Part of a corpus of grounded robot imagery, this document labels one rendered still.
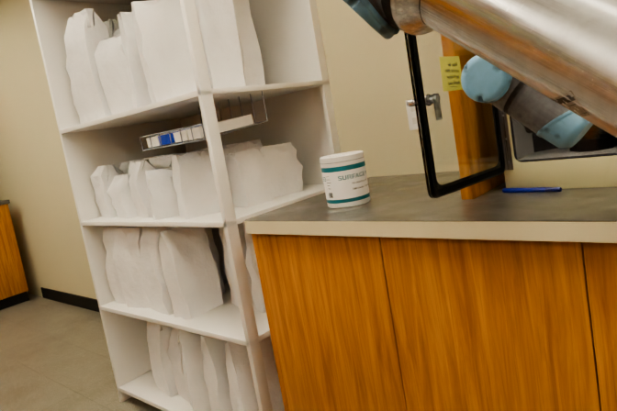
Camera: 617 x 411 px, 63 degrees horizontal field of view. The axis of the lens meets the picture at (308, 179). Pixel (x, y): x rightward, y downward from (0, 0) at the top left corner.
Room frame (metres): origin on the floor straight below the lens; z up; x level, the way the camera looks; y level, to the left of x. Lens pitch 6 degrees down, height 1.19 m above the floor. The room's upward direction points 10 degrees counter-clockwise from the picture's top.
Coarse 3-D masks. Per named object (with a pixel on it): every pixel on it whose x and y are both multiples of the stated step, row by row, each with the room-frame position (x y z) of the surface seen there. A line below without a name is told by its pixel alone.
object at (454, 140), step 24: (408, 48) 1.06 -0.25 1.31; (432, 48) 1.10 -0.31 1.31; (456, 48) 1.16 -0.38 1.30; (432, 72) 1.10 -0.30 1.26; (456, 72) 1.15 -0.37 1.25; (456, 96) 1.14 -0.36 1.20; (432, 120) 1.08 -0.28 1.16; (456, 120) 1.14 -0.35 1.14; (480, 120) 1.19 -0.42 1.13; (432, 144) 1.07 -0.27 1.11; (456, 144) 1.13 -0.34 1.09; (480, 144) 1.19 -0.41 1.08; (456, 168) 1.12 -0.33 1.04; (480, 168) 1.18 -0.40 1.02
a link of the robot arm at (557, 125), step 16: (512, 96) 0.75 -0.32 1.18; (528, 96) 0.74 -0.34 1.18; (544, 96) 0.73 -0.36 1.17; (512, 112) 0.76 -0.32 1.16; (528, 112) 0.74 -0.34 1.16; (544, 112) 0.73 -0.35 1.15; (560, 112) 0.71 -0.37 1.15; (544, 128) 0.73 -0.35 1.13; (560, 128) 0.71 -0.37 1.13; (576, 128) 0.70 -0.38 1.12; (560, 144) 0.73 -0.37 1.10
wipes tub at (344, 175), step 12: (324, 156) 1.52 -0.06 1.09; (336, 156) 1.43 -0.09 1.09; (348, 156) 1.42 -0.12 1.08; (360, 156) 1.44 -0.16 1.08; (324, 168) 1.45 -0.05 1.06; (336, 168) 1.42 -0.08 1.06; (348, 168) 1.42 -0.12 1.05; (360, 168) 1.44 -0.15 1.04; (324, 180) 1.46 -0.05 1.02; (336, 180) 1.43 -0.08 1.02; (348, 180) 1.42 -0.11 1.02; (360, 180) 1.43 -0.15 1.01; (336, 192) 1.43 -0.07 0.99; (348, 192) 1.42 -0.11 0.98; (360, 192) 1.43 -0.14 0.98; (336, 204) 1.43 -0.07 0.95; (348, 204) 1.42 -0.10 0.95; (360, 204) 1.43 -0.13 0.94
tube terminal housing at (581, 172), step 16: (512, 144) 1.25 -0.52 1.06; (512, 160) 1.25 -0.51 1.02; (560, 160) 1.18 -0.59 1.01; (576, 160) 1.15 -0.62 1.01; (592, 160) 1.13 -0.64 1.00; (608, 160) 1.11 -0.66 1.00; (512, 176) 1.25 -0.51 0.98; (528, 176) 1.23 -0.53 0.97; (544, 176) 1.20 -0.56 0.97; (560, 176) 1.18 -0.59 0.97; (576, 176) 1.16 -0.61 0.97; (592, 176) 1.13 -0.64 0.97; (608, 176) 1.11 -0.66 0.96
